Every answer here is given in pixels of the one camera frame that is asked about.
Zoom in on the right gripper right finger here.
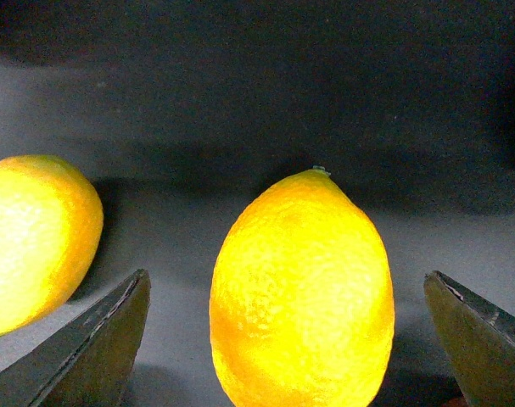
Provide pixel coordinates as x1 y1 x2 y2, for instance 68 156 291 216
423 271 515 406

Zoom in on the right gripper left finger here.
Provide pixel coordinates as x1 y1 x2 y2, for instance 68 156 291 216
0 270 151 406

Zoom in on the yellow lemon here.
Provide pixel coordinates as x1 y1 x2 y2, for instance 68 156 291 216
209 167 395 406
0 154 104 337

